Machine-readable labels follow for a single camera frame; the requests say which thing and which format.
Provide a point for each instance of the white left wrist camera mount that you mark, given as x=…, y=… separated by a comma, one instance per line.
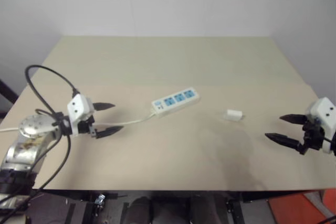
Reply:
x=77, y=108

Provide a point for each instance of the white plug adapter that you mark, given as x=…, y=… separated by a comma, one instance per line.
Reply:
x=234, y=115

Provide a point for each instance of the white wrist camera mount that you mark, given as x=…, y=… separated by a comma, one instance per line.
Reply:
x=324, y=113
x=77, y=108

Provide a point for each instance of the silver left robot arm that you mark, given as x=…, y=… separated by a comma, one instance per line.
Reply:
x=25, y=140

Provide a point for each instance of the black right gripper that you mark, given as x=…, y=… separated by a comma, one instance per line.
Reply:
x=312, y=134

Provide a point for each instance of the dark slanted bar at wall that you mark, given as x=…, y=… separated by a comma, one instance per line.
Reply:
x=7, y=93

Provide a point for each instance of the white power strip blue sockets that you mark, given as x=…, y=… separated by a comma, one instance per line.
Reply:
x=174, y=101

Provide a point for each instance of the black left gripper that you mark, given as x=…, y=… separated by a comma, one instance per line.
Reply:
x=86, y=125

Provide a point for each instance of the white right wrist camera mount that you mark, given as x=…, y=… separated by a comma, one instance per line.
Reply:
x=324, y=113

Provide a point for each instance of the orange object under table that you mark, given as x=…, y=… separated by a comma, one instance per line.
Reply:
x=302, y=207

